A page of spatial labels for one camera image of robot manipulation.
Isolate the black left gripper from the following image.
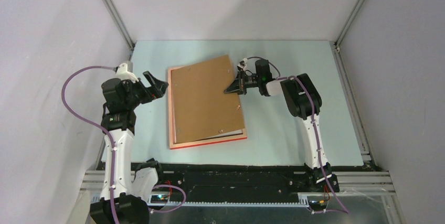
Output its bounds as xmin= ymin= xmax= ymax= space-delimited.
xmin=122 ymin=71 xmax=167 ymax=109

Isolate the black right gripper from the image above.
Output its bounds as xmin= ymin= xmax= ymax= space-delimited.
xmin=224 ymin=69 xmax=261 ymax=94

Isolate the brown backing board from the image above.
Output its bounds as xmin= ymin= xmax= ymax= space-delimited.
xmin=172 ymin=55 xmax=244 ymax=143

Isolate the orange wooden picture frame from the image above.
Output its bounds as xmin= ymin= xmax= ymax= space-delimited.
xmin=167 ymin=66 xmax=248 ymax=150

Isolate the sunset photo print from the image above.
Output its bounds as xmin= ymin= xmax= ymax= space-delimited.
xmin=169 ymin=128 xmax=247 ymax=149

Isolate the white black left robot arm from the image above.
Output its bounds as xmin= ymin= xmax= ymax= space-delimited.
xmin=90 ymin=71 xmax=168 ymax=223

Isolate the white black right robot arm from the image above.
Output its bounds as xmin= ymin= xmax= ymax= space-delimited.
xmin=224 ymin=57 xmax=339 ymax=193

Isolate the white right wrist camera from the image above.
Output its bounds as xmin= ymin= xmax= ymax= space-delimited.
xmin=237 ymin=58 xmax=248 ymax=71

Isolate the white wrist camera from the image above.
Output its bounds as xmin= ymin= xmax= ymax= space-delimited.
xmin=115 ymin=61 xmax=140 ymax=83
xmin=237 ymin=58 xmax=248 ymax=71

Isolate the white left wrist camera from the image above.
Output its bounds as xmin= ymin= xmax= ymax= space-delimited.
xmin=115 ymin=61 xmax=140 ymax=83

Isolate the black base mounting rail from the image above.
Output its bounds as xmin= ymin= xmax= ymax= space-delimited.
xmin=96 ymin=161 xmax=352 ymax=204

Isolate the grey slotted cable duct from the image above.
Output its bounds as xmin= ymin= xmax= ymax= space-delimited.
xmin=146 ymin=196 xmax=309 ymax=208

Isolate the aluminium corner post left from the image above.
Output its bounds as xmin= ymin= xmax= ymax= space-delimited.
xmin=102 ymin=0 xmax=135 ymax=51

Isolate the aluminium corner post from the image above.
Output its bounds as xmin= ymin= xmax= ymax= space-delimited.
xmin=102 ymin=0 xmax=135 ymax=51
xmin=335 ymin=0 xmax=367 ymax=48

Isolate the aluminium corner post right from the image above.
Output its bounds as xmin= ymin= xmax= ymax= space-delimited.
xmin=335 ymin=0 xmax=367 ymax=48

